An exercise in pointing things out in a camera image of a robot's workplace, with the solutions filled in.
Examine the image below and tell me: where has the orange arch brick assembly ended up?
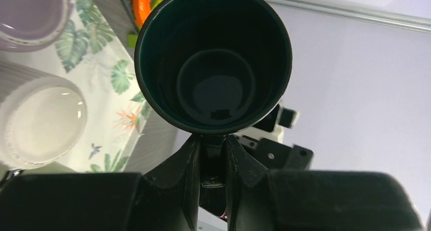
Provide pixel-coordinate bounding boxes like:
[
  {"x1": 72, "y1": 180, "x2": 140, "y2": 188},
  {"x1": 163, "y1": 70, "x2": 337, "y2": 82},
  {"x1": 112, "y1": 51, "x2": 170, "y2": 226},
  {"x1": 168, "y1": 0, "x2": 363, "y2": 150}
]
[{"x1": 120, "y1": 0, "x2": 163, "y2": 32}]

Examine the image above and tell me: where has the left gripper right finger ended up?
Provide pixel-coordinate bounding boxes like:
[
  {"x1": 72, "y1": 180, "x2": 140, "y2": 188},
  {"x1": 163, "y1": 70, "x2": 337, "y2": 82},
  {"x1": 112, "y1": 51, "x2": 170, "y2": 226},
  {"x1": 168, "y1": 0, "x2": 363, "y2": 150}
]
[{"x1": 225, "y1": 136, "x2": 424, "y2": 230}]

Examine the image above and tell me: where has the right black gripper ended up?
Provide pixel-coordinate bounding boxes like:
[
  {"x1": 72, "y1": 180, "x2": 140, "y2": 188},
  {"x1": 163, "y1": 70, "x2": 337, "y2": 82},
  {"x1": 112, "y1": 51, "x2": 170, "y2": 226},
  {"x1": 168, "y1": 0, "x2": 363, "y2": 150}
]
[{"x1": 237, "y1": 137, "x2": 314, "y2": 171}]

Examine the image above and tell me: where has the small green cube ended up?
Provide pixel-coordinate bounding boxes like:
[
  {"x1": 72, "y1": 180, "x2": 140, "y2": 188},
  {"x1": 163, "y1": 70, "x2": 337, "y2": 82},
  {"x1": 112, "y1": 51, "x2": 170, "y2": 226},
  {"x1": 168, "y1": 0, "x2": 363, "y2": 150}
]
[{"x1": 127, "y1": 34, "x2": 138, "y2": 48}]

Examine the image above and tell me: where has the teal mug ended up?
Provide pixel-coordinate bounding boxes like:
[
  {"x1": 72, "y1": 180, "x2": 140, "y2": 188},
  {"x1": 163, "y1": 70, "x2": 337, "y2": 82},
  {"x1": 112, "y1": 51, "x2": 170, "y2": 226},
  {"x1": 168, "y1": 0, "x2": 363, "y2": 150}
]
[{"x1": 134, "y1": 0, "x2": 293, "y2": 188}]

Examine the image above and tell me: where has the lilac mug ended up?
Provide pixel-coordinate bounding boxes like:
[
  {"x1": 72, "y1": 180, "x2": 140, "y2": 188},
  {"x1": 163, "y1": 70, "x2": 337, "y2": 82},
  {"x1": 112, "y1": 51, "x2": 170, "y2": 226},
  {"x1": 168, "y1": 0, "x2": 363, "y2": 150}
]
[{"x1": 1, "y1": 0, "x2": 73, "y2": 52}]

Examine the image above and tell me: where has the leaf patterned metal tray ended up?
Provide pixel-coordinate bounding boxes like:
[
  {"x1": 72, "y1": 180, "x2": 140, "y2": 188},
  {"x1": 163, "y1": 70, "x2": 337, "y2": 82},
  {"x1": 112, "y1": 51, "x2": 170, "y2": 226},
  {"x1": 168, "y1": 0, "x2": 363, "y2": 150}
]
[{"x1": 1, "y1": 0, "x2": 151, "y2": 172}]

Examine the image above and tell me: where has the white mug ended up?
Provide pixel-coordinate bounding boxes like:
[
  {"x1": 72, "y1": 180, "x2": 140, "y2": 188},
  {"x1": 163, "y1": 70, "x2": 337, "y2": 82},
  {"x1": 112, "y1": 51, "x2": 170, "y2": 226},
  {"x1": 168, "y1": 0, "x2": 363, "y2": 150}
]
[{"x1": 1, "y1": 61, "x2": 87, "y2": 170}]

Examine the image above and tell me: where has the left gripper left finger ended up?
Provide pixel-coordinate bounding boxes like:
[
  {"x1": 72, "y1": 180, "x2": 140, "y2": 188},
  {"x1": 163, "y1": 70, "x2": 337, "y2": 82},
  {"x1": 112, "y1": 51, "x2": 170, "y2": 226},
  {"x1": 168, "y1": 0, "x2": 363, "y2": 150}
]
[{"x1": 1, "y1": 135, "x2": 201, "y2": 230}]

